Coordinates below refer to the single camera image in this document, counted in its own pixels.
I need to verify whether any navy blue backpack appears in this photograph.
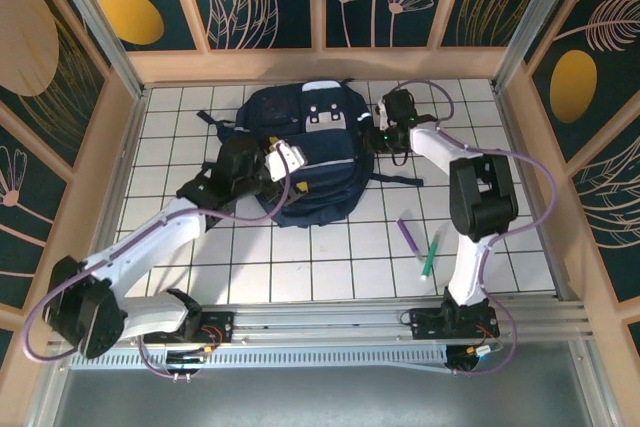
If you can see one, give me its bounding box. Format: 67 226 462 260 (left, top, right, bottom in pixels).
195 77 425 229

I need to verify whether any purple marker pen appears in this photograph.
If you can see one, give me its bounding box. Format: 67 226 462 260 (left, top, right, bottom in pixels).
396 218 424 254

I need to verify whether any green marker pen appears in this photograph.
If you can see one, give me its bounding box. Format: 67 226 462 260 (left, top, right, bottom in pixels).
419 236 442 281

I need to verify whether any grey metal sheet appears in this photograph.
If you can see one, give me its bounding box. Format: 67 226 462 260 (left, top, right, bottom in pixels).
27 339 619 427

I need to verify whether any aluminium mounting rail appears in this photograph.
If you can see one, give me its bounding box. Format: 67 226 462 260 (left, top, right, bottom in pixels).
48 295 595 348

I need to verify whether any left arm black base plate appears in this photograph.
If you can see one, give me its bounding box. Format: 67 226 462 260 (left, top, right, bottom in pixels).
142 309 236 345

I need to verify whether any aluminium frame post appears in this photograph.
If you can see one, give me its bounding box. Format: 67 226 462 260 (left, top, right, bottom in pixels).
42 0 147 99
491 0 591 94

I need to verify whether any grey slotted cable duct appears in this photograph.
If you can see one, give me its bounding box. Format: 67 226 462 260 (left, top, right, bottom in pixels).
68 349 451 373

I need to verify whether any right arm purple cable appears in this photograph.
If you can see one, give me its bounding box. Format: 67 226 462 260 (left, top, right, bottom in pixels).
397 77 559 378

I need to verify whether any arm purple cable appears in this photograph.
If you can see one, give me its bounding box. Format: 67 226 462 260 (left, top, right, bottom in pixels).
397 77 559 378
22 151 294 383

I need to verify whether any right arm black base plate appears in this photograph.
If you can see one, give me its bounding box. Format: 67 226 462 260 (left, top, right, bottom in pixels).
408 306 501 341

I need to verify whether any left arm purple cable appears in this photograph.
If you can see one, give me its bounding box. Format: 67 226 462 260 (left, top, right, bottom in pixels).
22 151 294 383

